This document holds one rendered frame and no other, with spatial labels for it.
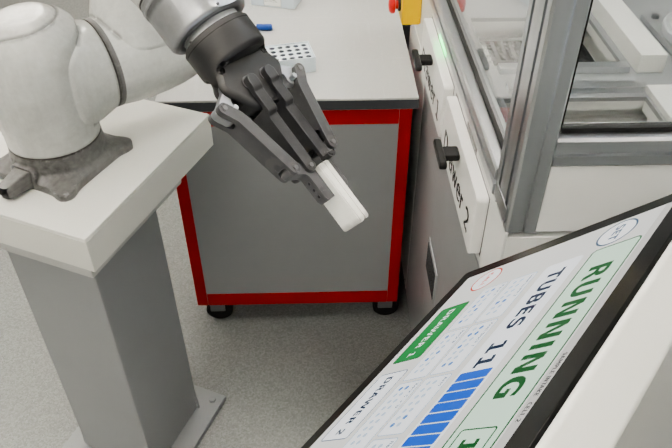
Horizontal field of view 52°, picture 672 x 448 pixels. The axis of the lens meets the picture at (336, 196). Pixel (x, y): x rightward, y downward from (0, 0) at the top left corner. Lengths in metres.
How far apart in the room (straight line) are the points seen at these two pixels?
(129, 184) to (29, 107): 0.20
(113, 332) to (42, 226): 0.32
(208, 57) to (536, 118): 0.38
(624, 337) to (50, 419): 1.67
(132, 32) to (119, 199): 0.27
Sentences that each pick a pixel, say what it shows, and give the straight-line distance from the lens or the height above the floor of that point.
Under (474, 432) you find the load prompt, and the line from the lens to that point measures 0.48.
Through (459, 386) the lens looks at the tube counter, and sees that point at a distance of 0.55.
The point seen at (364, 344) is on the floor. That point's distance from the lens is 1.99.
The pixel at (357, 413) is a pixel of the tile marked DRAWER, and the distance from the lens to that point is 0.66.
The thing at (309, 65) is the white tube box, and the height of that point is 0.78.
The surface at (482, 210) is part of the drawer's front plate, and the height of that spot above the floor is 0.91.
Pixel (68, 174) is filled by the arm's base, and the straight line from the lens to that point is 1.23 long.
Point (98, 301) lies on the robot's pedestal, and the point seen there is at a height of 0.61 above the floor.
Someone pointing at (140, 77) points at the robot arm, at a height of 0.98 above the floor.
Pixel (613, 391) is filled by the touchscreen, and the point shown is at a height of 1.18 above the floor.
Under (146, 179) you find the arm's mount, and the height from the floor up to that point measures 0.83.
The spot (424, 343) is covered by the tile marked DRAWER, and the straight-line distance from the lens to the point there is 0.70.
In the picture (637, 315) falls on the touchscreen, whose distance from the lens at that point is 0.52.
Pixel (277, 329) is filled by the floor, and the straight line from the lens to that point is 2.03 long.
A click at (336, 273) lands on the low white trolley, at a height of 0.21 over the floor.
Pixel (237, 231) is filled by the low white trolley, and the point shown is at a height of 0.36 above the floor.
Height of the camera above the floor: 1.55
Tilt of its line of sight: 39 degrees down
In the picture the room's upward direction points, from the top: straight up
